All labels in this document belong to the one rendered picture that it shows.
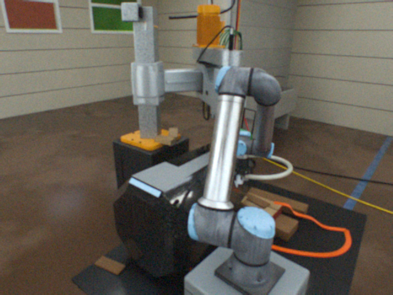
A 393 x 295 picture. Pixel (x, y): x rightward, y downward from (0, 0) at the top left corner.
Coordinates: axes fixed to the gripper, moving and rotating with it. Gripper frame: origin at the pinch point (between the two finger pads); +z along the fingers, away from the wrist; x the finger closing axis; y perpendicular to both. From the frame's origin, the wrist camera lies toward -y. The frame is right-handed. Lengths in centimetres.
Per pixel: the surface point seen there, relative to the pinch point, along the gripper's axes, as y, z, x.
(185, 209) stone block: -23.4, 17.4, -27.8
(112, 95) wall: -680, 35, 270
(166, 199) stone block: -31.3, 8.6, -38.1
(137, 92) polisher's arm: -133, -49, 11
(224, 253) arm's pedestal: 33, 5, -55
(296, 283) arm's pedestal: 65, 7, -46
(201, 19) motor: -107, -116, 75
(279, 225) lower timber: -5, 74, 76
